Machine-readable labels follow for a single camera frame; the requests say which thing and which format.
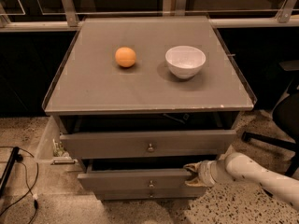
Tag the grey drawer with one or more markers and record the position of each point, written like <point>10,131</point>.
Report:
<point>147,144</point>
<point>150,194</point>
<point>135,174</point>

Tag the clear plastic bin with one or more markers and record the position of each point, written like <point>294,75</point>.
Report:
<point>50,149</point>

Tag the orange ball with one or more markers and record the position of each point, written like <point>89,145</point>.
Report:
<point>125,57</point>

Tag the metal window bracket left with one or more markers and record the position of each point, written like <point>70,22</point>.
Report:
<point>70,13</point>

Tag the black floor stand bar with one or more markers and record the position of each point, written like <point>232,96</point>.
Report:
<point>10,163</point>

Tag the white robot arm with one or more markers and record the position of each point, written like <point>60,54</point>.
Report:
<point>240,167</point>

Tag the white bowl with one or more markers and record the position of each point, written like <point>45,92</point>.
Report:
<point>185,61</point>

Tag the grey top drawer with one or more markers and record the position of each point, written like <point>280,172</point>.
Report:
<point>147,144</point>

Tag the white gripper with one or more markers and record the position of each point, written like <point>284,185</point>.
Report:
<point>206,173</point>

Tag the grey bottom drawer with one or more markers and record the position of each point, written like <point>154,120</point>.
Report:
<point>150,194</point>

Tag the grey drawer cabinet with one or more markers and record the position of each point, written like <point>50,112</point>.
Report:
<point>93,94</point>

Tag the metal window bracket right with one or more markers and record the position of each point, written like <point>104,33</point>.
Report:
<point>285,12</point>

